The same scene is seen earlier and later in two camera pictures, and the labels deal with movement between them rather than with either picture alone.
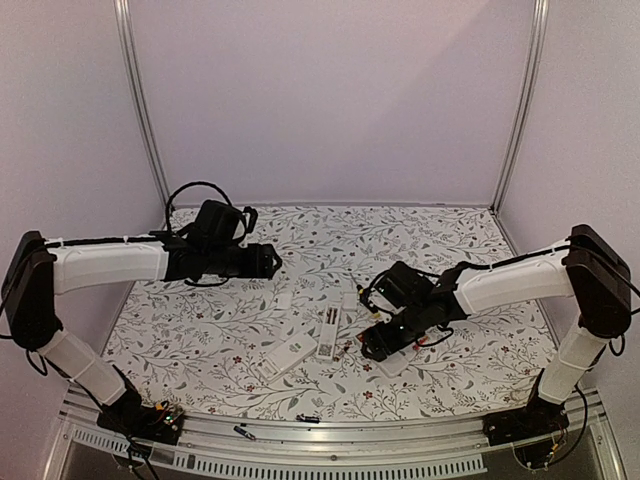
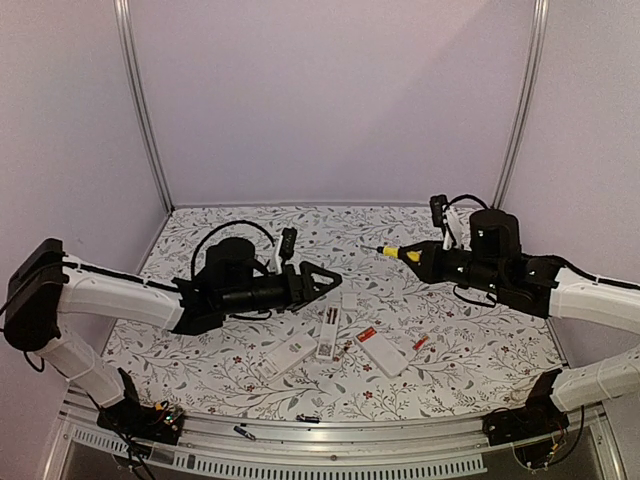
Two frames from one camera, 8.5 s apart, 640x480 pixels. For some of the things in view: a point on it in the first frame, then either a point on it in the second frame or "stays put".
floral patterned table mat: x=286 y=345 stays put
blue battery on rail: x=244 y=432 stays put
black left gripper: x=262 y=263 -> x=295 y=299
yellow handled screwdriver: x=368 y=301 -> x=390 y=251
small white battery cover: x=349 y=301 stays put
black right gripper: x=369 y=337 -> x=427 y=268
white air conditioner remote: x=286 y=357 stays put
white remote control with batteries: x=328 y=334 stays put
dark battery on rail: x=308 y=419 stays put
